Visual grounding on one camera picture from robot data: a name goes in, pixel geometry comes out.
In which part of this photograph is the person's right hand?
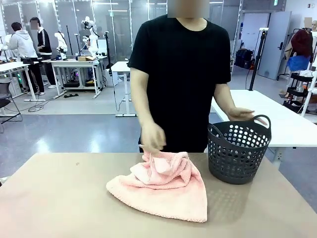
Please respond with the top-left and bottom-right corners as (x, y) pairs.
(138, 121), (167, 156)

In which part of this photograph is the person's left hand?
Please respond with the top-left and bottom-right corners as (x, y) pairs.
(226, 107), (269, 126)

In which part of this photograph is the pink towel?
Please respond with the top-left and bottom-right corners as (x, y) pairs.
(106, 151), (208, 223)

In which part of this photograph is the person's left forearm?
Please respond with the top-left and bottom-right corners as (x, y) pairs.
(213, 91), (238, 114)

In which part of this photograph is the person's right forearm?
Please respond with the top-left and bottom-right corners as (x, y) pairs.
(133, 96), (156, 126)

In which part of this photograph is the large white table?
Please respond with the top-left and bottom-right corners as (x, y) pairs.
(210, 89), (317, 163)

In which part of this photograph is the dark grey perforated basket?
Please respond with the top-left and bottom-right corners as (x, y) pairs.
(207, 114), (272, 185)

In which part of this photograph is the black tripod stand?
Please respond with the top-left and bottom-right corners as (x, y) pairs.
(248, 27), (269, 91)

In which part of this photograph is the black suitcase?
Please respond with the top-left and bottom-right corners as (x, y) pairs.
(235, 49), (255, 69)

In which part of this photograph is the black utility cart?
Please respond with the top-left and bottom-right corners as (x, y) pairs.
(283, 71), (317, 109)

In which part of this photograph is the person in black t-shirt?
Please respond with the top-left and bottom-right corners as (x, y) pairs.
(127, 13), (232, 153)

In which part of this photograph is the grey door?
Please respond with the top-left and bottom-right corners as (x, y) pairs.
(257, 11), (292, 81)

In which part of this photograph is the blue bag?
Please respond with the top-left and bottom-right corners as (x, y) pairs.
(287, 55), (312, 71)

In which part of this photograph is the narrow white standing desk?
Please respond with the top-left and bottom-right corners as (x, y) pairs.
(110, 60), (137, 117)

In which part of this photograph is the dark red hanging garment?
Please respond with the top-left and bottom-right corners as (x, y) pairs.
(290, 28), (314, 57)

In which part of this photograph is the black computer with lights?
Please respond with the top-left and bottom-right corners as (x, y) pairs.
(63, 69), (81, 88)

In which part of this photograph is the white desk with robots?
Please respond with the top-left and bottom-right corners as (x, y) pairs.
(51, 58), (106, 100)

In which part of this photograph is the tall white background robot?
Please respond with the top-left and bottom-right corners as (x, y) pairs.
(81, 16), (100, 57)

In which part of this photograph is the small white background robot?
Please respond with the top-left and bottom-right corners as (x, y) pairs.
(54, 31), (68, 61)

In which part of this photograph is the person in black striped jacket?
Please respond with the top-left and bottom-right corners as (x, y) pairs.
(29, 16), (59, 89)

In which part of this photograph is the black office chair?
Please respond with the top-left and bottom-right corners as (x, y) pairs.
(0, 78), (23, 133)

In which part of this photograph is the white desk with grey legs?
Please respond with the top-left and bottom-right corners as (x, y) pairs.
(0, 61), (47, 102)

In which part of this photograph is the person in grey hoodie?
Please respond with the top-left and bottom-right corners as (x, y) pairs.
(8, 22), (47, 96)

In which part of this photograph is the black floor cable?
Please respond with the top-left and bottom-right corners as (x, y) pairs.
(28, 98), (54, 113)

